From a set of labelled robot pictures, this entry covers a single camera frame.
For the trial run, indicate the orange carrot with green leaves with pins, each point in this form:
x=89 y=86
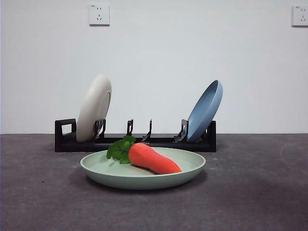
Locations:
x=154 y=158

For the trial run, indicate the light green plate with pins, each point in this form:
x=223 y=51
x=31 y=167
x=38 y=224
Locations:
x=144 y=181

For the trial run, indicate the blue plate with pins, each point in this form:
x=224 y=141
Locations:
x=204 y=113

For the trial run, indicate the cream white plate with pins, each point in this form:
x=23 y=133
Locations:
x=93 y=108

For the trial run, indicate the black plate rack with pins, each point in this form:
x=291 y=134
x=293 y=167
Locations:
x=72 y=144

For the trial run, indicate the white wall socket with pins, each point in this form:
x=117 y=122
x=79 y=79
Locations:
x=300 y=15
x=99 y=14

